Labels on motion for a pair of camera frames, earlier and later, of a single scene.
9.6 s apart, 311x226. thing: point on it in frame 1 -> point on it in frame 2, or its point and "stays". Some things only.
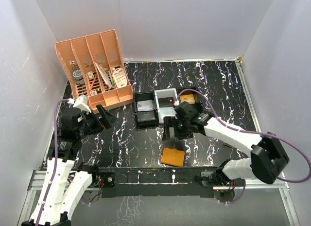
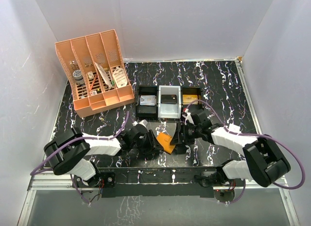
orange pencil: [93, 82] stays
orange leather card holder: [173, 157] -> [164, 139]
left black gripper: [108, 119] -> [153, 146]
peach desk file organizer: [96, 67] stays
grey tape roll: [77, 75] stays
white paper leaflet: [105, 76] stays
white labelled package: [120, 77] stays
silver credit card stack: [146, 105] -> [149, 100]
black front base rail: [165, 182] stays
